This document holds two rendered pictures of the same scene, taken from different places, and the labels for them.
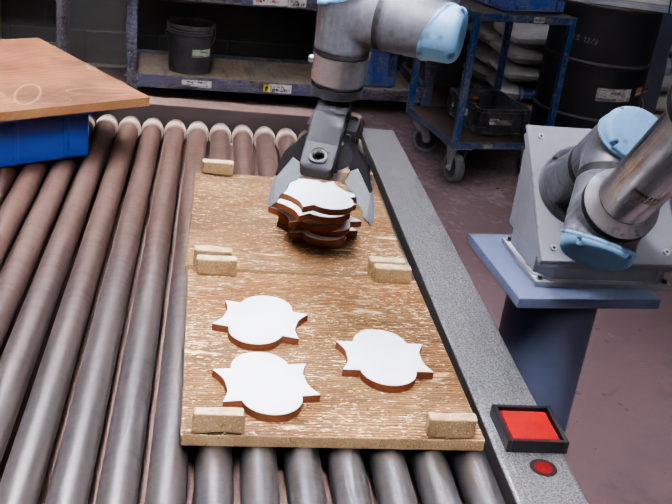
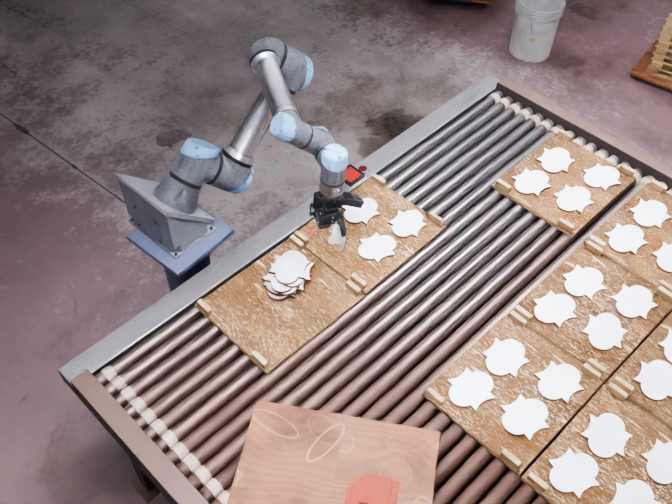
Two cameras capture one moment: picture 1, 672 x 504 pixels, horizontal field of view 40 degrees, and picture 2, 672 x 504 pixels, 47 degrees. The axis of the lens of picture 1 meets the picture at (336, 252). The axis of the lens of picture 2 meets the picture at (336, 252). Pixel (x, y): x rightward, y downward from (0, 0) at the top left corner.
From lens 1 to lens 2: 2.92 m
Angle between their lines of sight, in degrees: 92
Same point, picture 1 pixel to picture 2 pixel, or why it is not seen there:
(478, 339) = (306, 208)
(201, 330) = (398, 258)
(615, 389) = not seen: outside the picture
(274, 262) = (328, 276)
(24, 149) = not seen: hidden behind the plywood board
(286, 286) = (342, 261)
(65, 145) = not seen: hidden behind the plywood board
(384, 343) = (353, 213)
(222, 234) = (325, 307)
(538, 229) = (205, 217)
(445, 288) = (276, 233)
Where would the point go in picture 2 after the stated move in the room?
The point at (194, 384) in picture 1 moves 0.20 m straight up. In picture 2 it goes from (425, 239) to (430, 197)
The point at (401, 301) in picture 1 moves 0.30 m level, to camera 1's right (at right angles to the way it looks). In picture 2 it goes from (313, 229) to (267, 179)
